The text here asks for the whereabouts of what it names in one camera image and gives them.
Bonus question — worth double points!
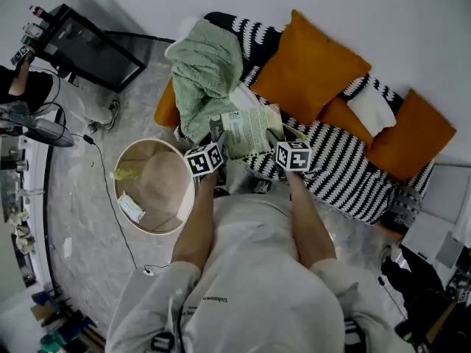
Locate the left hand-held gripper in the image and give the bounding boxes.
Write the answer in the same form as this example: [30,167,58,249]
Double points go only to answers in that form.
[183,132,227,179]

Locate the black glass cabinet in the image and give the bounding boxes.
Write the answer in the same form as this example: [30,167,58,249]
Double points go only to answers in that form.
[35,3,148,94]

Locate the green magazine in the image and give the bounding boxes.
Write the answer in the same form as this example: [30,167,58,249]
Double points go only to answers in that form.
[208,103,286,160]

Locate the person's right forearm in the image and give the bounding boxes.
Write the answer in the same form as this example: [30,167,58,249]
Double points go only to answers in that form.
[285,169,338,271]

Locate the dark patterned knit cushion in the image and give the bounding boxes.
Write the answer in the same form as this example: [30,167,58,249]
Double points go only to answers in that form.
[378,188,422,235]

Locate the large orange cushion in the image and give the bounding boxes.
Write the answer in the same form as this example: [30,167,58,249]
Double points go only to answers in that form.
[249,9,372,126]

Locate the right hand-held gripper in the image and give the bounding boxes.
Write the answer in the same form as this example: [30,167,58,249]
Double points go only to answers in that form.
[265,129,314,172]

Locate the round wooden coffee table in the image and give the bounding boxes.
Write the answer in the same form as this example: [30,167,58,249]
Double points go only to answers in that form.
[113,138,196,237]

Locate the white side table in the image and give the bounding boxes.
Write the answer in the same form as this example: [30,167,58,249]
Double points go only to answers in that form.
[399,162,471,271]

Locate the long black floor cable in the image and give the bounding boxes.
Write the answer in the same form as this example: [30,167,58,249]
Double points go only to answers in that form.
[69,132,170,276]

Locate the green knitted blanket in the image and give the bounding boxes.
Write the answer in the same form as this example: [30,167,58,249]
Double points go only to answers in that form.
[164,16,264,145]

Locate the white long ledge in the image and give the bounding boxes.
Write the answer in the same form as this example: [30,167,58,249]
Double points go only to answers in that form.
[21,138,62,301]

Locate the person's left forearm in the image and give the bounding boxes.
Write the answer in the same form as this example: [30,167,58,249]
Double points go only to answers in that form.
[171,173,222,275]

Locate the dark soda bottle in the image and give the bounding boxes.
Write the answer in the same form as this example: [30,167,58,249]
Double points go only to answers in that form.
[29,4,51,21]

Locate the white cushion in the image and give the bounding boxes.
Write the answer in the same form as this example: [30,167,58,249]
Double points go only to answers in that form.
[346,86,397,138]

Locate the black backpack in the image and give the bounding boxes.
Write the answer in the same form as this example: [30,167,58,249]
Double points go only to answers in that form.
[380,244,448,310]

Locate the person's light grey sweatshirt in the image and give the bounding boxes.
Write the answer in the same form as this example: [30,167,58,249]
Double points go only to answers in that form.
[105,193,397,353]

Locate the light green sheet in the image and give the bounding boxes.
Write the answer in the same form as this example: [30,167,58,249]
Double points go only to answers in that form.
[281,123,308,143]

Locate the white tissue packet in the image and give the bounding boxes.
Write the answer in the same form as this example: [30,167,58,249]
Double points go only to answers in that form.
[116,193,146,224]

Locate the person's right black white shoe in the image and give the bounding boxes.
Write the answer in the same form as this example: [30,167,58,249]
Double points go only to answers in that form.
[252,177,274,195]

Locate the green drink bottle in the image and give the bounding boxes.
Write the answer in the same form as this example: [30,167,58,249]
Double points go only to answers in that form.
[109,167,141,182]

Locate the orange sofa with striped cover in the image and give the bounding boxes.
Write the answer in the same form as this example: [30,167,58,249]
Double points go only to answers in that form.
[172,11,435,226]

